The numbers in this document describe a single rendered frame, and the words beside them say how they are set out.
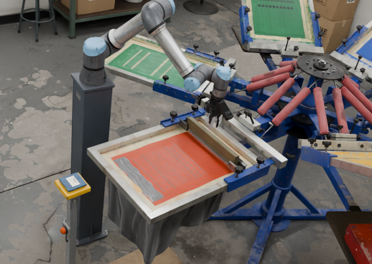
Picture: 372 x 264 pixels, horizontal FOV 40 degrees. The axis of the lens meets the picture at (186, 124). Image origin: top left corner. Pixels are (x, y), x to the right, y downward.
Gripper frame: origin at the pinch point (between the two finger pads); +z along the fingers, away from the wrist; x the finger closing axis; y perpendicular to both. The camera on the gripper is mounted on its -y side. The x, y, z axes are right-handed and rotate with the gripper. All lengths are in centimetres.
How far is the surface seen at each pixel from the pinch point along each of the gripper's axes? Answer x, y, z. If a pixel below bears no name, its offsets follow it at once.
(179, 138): 7.9, 17.5, 16.3
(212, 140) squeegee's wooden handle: 1.0, -1.5, 7.3
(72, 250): 78, 10, 63
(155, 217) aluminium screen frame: 58, -29, 13
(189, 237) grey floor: -18, 16, 112
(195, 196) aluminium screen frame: 33.2, -27.9, 12.8
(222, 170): 4.4, -16.8, 16.2
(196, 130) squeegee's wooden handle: 1.0, 11.5, 9.5
